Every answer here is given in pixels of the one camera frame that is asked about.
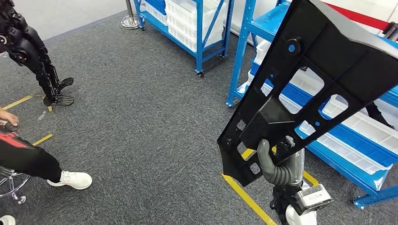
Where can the chrome stanchion with round base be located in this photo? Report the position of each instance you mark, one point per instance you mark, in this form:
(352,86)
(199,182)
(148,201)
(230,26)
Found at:
(130,22)

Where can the white car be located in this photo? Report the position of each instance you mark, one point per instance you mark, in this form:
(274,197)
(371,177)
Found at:
(367,7)

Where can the chrome stool base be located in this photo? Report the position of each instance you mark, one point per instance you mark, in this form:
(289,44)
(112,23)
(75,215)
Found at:
(19,198)

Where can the long black plastic part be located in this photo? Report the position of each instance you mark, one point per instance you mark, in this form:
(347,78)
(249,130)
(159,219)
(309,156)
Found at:
(342,46)

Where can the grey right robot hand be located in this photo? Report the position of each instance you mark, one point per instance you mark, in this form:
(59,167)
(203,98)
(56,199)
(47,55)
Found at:
(264,155)

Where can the blue steel shelf rack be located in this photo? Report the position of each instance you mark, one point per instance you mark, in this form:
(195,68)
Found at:
(199,37)
(267,23)

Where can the black humanoid robot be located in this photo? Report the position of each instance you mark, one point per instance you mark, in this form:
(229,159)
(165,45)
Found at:
(31,46)

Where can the person's hand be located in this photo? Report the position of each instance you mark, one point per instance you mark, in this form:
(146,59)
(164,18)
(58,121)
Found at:
(7,117)

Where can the red barrier belt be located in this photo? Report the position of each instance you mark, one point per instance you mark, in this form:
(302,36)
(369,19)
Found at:
(357,16)

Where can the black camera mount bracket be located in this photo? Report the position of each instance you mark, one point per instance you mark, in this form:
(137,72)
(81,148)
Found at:
(281,198)

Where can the small black part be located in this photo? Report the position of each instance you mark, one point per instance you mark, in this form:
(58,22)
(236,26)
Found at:
(377,115)

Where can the person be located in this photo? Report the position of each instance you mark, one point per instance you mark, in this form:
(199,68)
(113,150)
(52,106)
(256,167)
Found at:
(25,158)

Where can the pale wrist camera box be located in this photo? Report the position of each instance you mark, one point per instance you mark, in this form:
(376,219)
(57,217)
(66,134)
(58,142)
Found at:
(314,197)

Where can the black hand controller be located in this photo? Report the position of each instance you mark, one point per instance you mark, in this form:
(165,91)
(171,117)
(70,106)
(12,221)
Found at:
(12,127)

